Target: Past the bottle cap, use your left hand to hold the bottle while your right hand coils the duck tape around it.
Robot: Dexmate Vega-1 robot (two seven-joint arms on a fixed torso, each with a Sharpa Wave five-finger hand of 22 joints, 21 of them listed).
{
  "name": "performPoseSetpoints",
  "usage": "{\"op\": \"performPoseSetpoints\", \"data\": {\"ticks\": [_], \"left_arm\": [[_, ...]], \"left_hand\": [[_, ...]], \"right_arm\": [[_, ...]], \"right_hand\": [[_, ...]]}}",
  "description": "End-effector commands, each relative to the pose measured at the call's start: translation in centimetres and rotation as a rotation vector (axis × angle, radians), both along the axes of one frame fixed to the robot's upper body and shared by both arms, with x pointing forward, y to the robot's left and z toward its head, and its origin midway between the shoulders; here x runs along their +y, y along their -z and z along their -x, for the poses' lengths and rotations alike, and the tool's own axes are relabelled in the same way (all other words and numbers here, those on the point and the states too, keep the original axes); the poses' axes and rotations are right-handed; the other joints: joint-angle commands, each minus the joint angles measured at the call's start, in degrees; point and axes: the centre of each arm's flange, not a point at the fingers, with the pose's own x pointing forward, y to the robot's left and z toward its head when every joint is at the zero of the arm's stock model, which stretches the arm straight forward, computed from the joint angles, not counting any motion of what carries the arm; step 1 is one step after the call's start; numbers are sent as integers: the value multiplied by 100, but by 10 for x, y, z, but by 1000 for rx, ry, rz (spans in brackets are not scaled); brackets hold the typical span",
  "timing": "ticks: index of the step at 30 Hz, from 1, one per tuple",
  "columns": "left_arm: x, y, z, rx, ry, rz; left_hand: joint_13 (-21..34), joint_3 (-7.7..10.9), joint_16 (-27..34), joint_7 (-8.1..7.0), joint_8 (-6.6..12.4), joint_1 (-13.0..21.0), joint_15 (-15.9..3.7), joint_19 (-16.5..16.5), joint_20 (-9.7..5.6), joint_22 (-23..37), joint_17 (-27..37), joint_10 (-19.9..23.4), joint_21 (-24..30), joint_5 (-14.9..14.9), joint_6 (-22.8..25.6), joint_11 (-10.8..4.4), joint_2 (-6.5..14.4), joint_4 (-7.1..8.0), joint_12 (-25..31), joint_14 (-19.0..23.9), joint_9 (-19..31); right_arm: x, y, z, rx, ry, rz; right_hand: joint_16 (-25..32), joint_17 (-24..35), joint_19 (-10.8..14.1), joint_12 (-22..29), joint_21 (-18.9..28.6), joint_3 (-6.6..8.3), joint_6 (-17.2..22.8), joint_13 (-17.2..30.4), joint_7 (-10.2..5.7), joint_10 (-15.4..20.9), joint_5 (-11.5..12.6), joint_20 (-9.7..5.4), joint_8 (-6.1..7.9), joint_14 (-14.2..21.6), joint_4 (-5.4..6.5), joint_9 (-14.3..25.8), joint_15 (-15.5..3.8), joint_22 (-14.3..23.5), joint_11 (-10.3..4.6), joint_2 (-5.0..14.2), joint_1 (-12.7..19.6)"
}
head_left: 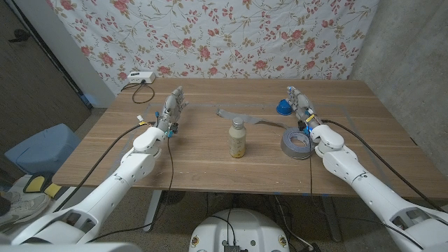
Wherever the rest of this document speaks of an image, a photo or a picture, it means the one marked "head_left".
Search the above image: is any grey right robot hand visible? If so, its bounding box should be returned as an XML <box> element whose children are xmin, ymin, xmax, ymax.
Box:
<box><xmin>286</xmin><ymin>86</ymin><xmax>323</xmax><ymax>130</ymax></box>

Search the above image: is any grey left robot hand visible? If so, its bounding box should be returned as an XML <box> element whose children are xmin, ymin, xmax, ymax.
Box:
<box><xmin>156</xmin><ymin>85</ymin><xmax>190</xmax><ymax>132</ymax></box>

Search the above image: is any grey duct tape roll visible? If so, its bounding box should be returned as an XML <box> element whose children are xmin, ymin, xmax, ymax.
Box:
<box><xmin>216</xmin><ymin>107</ymin><xmax>318</xmax><ymax>160</ymax></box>

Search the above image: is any cream plastic drink bottle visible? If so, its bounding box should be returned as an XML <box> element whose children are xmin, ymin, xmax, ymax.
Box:
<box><xmin>228</xmin><ymin>117</ymin><xmax>247</xmax><ymax>159</ymax></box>

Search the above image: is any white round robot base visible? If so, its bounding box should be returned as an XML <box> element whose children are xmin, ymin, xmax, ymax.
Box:
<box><xmin>188</xmin><ymin>208</ymin><xmax>291</xmax><ymax>252</ymax></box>

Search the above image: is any blue bottle cap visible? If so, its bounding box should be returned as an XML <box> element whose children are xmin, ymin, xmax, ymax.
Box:
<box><xmin>276</xmin><ymin>99</ymin><xmax>293</xmax><ymax>116</ymax></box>

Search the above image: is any white power adapter box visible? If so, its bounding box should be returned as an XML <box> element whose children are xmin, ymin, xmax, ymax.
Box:
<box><xmin>127</xmin><ymin>71</ymin><xmax>157</xmax><ymax>85</ymax></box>

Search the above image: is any floral backdrop cloth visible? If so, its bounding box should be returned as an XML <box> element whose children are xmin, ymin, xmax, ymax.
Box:
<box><xmin>47</xmin><ymin>0</ymin><xmax>381</xmax><ymax>97</ymax></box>

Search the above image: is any white table leg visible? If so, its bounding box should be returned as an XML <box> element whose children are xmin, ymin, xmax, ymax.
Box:
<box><xmin>321</xmin><ymin>195</ymin><xmax>342</xmax><ymax>242</ymax></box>
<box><xmin>143</xmin><ymin>190</ymin><xmax>164</xmax><ymax>233</ymax></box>

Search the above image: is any blue plastic bin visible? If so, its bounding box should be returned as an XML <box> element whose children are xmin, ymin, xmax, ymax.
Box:
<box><xmin>4</xmin><ymin>122</ymin><xmax>82</xmax><ymax>176</ymax></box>

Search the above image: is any yellow black slipper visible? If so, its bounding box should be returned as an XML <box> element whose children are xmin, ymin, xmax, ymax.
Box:
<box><xmin>43</xmin><ymin>182</ymin><xmax>63</xmax><ymax>199</ymax></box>
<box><xmin>22</xmin><ymin>174</ymin><xmax>46</xmax><ymax>194</ymax></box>

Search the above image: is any black door hook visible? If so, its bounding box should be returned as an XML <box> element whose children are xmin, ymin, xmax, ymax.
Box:
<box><xmin>8</xmin><ymin>29</ymin><xmax>32</xmax><ymax>43</ymax></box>

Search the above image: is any white floor platform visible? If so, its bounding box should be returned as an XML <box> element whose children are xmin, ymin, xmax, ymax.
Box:
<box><xmin>0</xmin><ymin>174</ymin><xmax>85</xmax><ymax>225</ymax></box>

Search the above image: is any grey sneaker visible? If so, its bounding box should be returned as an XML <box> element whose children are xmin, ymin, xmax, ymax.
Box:
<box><xmin>0</xmin><ymin>190</ymin><xmax>53</xmax><ymax>227</ymax></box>

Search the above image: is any black power cord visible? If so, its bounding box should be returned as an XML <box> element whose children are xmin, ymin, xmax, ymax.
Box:
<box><xmin>120</xmin><ymin>80</ymin><xmax>156</xmax><ymax>105</ymax></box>

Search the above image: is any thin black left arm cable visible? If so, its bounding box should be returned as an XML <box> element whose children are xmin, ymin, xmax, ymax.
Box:
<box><xmin>85</xmin><ymin>135</ymin><xmax>175</xmax><ymax>244</ymax></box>

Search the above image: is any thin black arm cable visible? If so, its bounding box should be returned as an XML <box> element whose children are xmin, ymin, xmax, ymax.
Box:
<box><xmin>85</xmin><ymin>135</ymin><xmax>175</xmax><ymax>244</ymax></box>
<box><xmin>307</xmin><ymin>139</ymin><xmax>426</xmax><ymax>250</ymax></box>

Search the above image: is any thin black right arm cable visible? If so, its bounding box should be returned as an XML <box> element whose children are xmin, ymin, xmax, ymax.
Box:
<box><xmin>307</xmin><ymin>139</ymin><xmax>426</xmax><ymax>250</ymax></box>

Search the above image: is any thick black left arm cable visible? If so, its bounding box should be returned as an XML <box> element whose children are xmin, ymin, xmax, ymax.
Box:
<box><xmin>52</xmin><ymin>120</ymin><xmax>157</xmax><ymax>214</ymax></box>

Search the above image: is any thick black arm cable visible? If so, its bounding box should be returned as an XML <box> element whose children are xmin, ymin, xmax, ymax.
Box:
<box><xmin>321</xmin><ymin>118</ymin><xmax>445</xmax><ymax>213</ymax></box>
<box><xmin>52</xmin><ymin>120</ymin><xmax>157</xmax><ymax>214</ymax></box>

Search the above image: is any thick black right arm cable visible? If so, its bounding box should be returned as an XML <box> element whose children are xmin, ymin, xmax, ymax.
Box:
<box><xmin>321</xmin><ymin>118</ymin><xmax>445</xmax><ymax>213</ymax></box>

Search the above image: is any black cable on base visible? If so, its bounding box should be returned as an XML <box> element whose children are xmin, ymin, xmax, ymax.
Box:
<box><xmin>209</xmin><ymin>209</ymin><xmax>236</xmax><ymax>246</ymax></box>

